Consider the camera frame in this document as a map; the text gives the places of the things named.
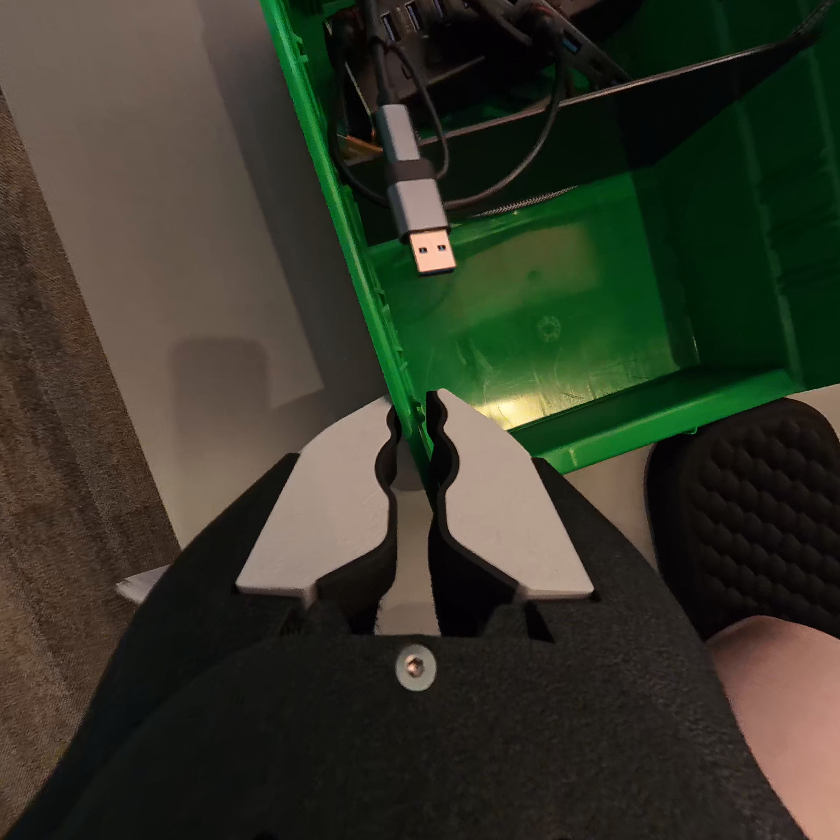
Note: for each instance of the person's right forearm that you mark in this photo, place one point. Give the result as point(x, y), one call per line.
point(787, 722)

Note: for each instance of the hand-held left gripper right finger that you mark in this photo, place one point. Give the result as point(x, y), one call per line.
point(512, 525)

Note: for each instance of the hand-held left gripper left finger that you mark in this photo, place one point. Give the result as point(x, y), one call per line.
point(321, 512)

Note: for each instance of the green plastic bin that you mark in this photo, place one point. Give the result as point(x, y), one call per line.
point(590, 295)

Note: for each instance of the black usb hub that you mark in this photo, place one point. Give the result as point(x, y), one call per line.
point(426, 39)

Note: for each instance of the black flat panel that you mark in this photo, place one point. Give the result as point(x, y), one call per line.
point(656, 111)

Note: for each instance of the grey usb adapter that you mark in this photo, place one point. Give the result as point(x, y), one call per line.
point(420, 207)

